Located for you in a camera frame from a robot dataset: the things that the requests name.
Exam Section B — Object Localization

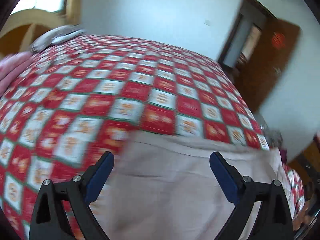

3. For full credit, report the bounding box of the pale pink puffer jacket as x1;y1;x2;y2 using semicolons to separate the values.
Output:
90;131;295;239

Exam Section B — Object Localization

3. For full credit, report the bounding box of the dark red cloth on floor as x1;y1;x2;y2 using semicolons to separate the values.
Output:
279;148;287;164

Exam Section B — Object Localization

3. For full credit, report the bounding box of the grey cloth pile on floor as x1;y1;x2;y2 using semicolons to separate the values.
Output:
263;127;283;148

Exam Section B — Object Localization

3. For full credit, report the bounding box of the brown wooden dresser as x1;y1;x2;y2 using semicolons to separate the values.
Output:
288;132;319;199

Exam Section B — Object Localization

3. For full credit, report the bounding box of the red checkered bed quilt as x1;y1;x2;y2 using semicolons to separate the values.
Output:
1;35;305;239

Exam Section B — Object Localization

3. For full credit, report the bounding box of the brown wooden door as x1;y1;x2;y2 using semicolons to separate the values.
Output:
235;18;300;112

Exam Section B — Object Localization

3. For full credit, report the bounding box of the pink folded blanket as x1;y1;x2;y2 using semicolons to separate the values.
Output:
0;51;33;96

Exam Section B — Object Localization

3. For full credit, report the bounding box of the red double happiness sticker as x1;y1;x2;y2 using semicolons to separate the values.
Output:
271;32;285;50

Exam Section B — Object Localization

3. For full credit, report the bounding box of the grey striped pillow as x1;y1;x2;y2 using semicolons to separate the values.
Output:
28;25;86;53

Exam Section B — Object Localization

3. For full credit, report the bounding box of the yellow curtain right of window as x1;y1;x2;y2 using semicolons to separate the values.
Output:
65;0;82;25

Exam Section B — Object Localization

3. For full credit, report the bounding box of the cream wooden headboard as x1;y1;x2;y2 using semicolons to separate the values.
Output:
1;9;66;59

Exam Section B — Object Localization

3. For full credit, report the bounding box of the silver door handle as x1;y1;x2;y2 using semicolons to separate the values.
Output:
273;67;281;76

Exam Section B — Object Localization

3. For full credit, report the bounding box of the white wall switch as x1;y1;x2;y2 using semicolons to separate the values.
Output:
204;20;211;26

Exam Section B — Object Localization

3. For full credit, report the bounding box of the dark brown door frame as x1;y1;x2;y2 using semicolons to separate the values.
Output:
217;0;276;72

